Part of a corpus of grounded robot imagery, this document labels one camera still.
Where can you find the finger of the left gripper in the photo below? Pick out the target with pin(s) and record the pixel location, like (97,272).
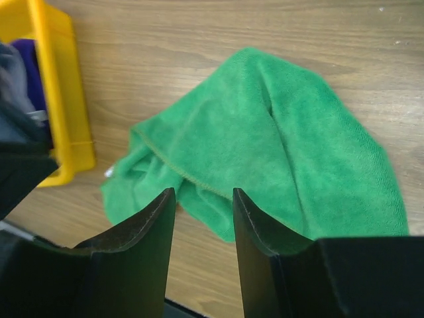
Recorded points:
(25,157)

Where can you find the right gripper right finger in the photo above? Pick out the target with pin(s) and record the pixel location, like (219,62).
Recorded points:
(283,274)

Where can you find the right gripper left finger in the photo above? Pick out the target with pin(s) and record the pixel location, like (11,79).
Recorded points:
(121,272)

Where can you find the dark blue towel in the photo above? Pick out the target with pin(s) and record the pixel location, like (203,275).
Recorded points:
(14,83)

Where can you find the green towel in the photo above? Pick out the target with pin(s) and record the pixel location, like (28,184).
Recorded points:
(276,131)

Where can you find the yellow plastic tray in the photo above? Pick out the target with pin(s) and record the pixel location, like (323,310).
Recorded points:
(53,33)

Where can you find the purple folded towel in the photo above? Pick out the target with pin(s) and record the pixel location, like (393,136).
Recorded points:
(35,92)

